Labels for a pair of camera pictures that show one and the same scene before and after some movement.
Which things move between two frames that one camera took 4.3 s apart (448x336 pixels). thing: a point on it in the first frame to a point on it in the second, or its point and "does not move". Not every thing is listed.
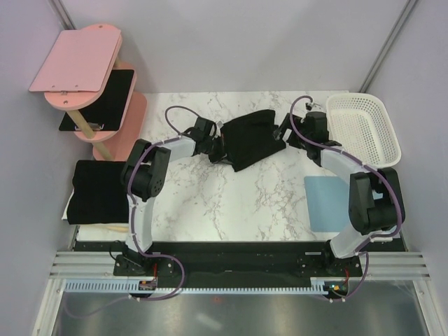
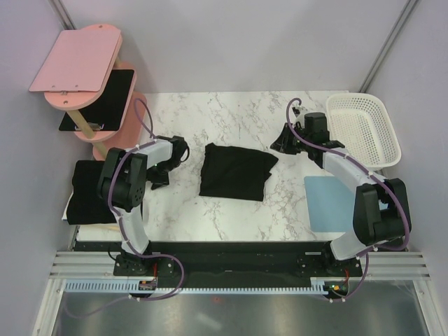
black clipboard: x=106 y=113 does not move
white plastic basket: x=360 y=122 does not move
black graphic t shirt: x=251 y=138 to x=234 y=172
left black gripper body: x=215 y=149 to x=158 y=173
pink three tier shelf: x=110 y=145 does not move
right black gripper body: x=293 y=138 does not move
